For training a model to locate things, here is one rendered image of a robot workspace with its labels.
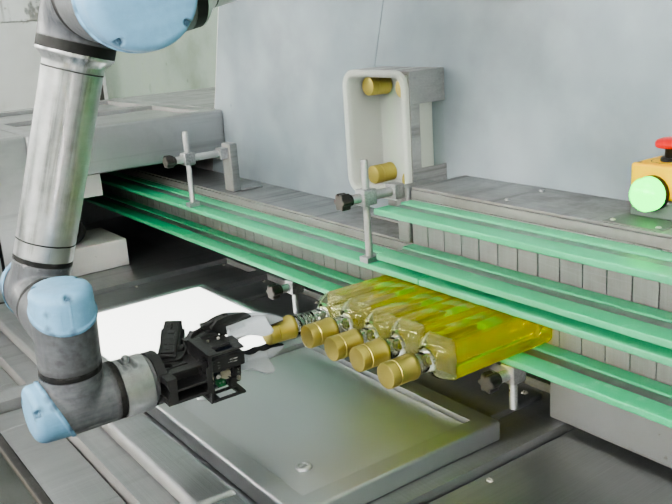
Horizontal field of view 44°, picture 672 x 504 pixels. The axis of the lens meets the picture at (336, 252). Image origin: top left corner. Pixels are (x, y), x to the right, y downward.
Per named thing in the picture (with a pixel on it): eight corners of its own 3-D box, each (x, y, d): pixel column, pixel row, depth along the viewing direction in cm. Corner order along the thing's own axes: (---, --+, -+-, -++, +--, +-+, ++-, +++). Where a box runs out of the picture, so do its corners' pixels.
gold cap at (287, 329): (285, 332, 124) (260, 340, 122) (285, 311, 123) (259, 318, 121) (299, 341, 121) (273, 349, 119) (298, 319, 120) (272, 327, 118)
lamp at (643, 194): (637, 207, 108) (623, 211, 106) (638, 173, 107) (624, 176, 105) (668, 212, 104) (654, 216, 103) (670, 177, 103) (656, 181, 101)
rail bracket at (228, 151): (253, 191, 198) (166, 209, 186) (246, 121, 193) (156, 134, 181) (263, 194, 194) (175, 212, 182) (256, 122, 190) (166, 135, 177)
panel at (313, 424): (203, 294, 187) (52, 335, 168) (201, 282, 186) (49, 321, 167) (501, 440, 116) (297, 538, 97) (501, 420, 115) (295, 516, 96)
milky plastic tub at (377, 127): (384, 183, 161) (348, 191, 157) (378, 65, 155) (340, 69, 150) (446, 195, 148) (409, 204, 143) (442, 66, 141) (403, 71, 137)
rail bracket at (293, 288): (324, 300, 165) (266, 317, 158) (321, 267, 163) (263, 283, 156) (335, 305, 162) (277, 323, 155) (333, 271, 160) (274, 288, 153)
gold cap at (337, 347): (349, 349, 117) (324, 358, 114) (348, 325, 116) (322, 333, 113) (365, 356, 114) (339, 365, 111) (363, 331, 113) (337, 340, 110)
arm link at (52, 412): (34, 397, 95) (43, 460, 98) (125, 369, 101) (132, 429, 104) (13, 370, 101) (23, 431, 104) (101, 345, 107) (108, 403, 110)
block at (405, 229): (426, 231, 145) (395, 240, 141) (424, 178, 142) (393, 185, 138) (440, 235, 142) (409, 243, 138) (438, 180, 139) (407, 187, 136)
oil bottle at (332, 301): (417, 295, 140) (313, 329, 128) (416, 264, 139) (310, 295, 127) (440, 303, 136) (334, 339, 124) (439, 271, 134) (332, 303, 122)
